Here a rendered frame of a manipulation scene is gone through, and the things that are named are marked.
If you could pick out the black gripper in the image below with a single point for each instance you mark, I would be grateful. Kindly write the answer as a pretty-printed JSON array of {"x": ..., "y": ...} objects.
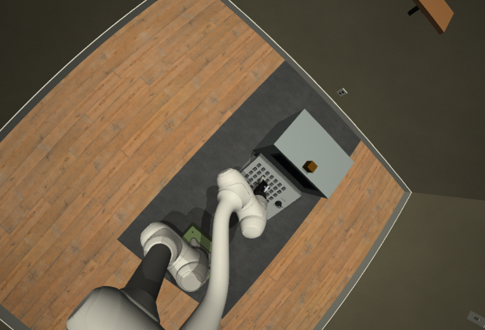
[{"x": 262, "y": 184}]

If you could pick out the grey control console with keypad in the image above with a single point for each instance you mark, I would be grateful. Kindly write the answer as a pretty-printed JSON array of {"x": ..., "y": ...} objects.
[{"x": 300, "y": 157}]

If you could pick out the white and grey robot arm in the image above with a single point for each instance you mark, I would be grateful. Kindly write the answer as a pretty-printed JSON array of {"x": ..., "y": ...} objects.
[{"x": 134, "y": 306}]

